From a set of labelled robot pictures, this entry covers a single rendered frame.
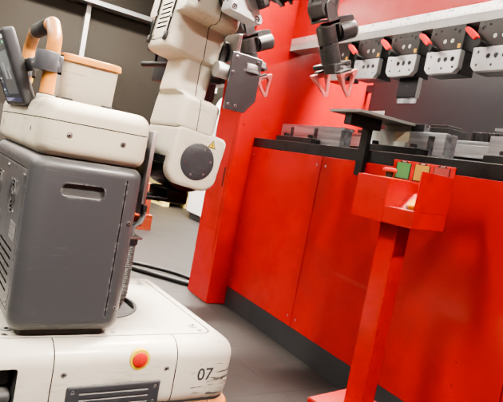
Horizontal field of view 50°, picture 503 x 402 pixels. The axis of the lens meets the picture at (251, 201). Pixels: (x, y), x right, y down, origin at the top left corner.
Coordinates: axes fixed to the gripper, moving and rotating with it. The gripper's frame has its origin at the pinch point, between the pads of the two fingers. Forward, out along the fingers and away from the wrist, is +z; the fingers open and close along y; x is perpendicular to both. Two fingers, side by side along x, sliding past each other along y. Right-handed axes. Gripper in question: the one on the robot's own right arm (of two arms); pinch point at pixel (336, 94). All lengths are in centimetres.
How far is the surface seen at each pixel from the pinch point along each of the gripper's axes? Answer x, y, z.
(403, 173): -7.2, -15.5, 25.5
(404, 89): -52, 22, 11
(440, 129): -64, 17, 30
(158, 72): -16, 167, -8
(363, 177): 8.0, -15.3, 21.5
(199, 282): 12, 119, 97
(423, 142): -40.4, 5.4, 27.7
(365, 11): -66, 51, -19
